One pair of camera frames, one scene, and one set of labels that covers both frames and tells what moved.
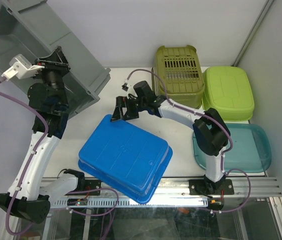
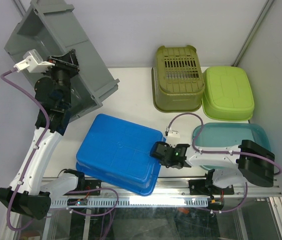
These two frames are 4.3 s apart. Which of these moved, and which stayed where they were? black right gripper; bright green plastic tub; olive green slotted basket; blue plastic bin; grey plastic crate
Moved: grey plastic crate; black right gripper
Stayed: blue plastic bin; olive green slotted basket; bright green plastic tub
